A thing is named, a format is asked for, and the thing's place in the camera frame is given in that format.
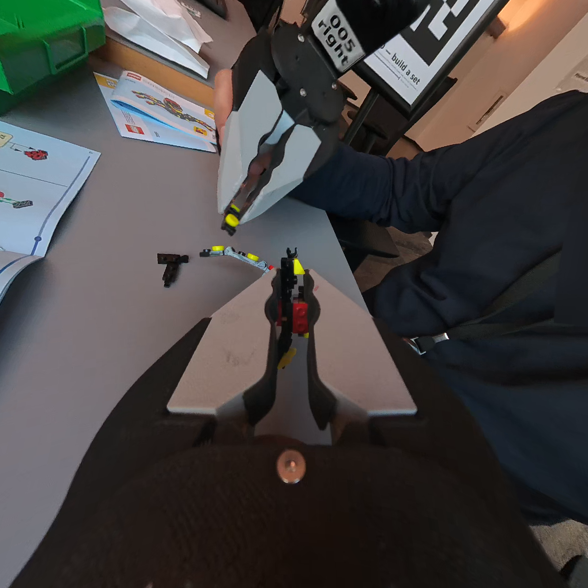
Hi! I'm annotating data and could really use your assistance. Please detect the red black yellow lego model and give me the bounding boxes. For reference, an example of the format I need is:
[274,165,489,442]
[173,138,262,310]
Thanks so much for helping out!
[269,247,318,372]

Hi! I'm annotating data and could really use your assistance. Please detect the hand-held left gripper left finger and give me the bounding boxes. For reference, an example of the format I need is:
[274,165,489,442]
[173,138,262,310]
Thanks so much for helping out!
[166,268,282,427]

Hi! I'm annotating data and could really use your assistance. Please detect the black shoulder strap with buckle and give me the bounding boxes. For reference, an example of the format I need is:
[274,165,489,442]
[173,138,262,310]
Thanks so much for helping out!
[403,250,588,355]

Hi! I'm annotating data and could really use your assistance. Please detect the person's right forearm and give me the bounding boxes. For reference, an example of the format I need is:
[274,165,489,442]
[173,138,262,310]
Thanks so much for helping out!
[289,142,465,232]

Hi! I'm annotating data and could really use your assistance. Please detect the dark brown lego piece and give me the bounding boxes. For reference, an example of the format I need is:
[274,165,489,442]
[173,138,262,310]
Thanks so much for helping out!
[157,253,190,289]

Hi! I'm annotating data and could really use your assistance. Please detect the closed lego instruction booklet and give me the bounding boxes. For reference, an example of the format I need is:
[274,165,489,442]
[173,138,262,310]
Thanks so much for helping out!
[93,70,217,153]

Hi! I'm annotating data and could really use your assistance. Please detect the brown cardboard box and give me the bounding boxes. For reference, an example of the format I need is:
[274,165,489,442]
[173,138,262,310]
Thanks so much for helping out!
[89,34,219,111]

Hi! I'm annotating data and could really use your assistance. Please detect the white sign board with tag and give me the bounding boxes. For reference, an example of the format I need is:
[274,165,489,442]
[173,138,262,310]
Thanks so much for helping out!
[363,0,511,107]

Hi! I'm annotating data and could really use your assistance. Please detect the person's right hand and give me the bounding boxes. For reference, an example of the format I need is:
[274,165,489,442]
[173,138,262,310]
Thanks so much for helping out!
[213,69,239,144]

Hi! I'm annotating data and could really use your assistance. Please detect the green plastic storage bin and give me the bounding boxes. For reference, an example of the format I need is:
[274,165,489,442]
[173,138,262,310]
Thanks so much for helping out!
[0,0,106,115]

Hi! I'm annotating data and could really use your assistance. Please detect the grey yellow lego leg piece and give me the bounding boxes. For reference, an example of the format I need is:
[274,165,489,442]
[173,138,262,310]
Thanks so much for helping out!
[199,246,278,274]

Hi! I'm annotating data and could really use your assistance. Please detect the open lego instruction booklet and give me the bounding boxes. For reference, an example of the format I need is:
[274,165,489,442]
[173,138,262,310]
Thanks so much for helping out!
[0,120,102,304]

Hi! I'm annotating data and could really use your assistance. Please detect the black sign stand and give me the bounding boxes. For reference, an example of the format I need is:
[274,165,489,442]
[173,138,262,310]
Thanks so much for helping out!
[342,62,459,154]

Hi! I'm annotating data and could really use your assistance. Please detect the white paper bag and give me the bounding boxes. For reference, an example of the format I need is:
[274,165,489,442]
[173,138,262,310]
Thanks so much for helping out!
[102,6,211,80]
[120,0,215,55]

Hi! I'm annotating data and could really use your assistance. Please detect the person's dark jacket torso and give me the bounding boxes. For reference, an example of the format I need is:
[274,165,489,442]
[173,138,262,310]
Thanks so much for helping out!
[363,89,588,529]

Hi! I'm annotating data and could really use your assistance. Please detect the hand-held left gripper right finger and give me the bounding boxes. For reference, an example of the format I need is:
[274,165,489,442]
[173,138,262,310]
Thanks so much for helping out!
[303,269,419,430]

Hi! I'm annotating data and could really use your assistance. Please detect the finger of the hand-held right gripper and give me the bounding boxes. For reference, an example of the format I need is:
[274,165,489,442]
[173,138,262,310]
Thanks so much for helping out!
[239,124,322,225]
[216,69,296,220]

